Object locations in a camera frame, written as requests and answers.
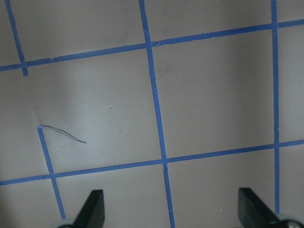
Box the loose blue tape thread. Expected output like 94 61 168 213
40 124 86 143

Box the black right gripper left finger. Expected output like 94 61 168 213
72 190 105 228

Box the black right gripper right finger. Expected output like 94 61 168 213
238 188 281 228

